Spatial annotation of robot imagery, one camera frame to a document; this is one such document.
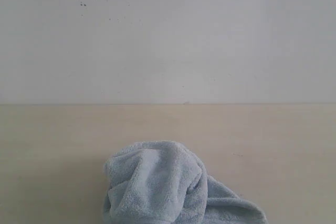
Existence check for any light blue terry towel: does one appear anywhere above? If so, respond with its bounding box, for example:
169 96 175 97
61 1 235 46
103 141 267 223

